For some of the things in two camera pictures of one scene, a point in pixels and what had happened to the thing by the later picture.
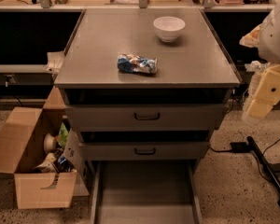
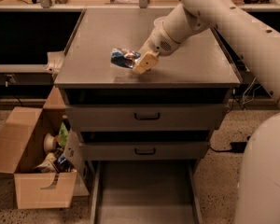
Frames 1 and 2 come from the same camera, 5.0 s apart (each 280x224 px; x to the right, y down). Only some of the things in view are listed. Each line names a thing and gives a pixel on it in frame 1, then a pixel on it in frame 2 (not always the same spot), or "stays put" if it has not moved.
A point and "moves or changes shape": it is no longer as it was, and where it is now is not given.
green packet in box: (63, 135) stays put
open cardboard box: (17, 144) stays put
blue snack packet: (133, 63) moves or changes shape
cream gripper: (275, 39) → (159, 44)
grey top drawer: (150, 117) stays put
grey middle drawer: (148, 150) stays put
